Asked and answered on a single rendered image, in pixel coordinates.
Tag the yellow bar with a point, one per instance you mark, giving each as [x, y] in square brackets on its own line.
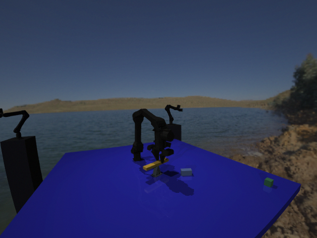
[154, 164]

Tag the small green block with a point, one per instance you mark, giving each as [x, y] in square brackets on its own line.
[268, 182]

